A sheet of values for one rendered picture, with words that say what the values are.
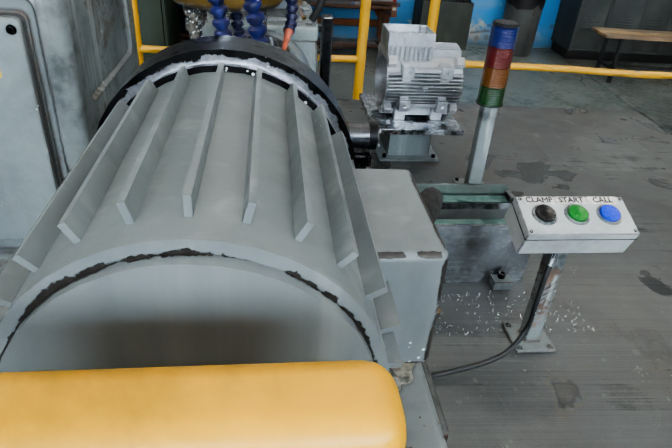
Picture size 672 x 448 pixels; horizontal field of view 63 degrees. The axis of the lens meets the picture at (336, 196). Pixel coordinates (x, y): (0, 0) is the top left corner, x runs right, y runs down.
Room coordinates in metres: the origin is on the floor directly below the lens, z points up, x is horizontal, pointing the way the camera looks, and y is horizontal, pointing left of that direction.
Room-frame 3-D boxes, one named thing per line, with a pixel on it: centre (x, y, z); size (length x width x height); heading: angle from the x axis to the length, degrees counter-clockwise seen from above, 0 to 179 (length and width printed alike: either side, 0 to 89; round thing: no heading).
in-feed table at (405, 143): (1.45, -0.18, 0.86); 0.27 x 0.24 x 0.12; 8
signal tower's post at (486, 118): (1.24, -0.35, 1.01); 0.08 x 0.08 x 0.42; 8
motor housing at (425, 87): (1.44, -0.19, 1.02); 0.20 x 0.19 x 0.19; 99
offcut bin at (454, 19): (5.70, -0.94, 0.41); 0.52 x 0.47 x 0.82; 95
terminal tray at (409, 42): (1.44, -0.16, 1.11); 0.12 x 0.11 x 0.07; 99
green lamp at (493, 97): (1.24, -0.35, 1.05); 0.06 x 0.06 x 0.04
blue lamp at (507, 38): (1.24, -0.35, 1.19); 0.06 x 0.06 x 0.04
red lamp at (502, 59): (1.24, -0.35, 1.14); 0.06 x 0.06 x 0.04
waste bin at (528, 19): (5.85, -1.77, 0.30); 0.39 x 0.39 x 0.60
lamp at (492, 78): (1.24, -0.35, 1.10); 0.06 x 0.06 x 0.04
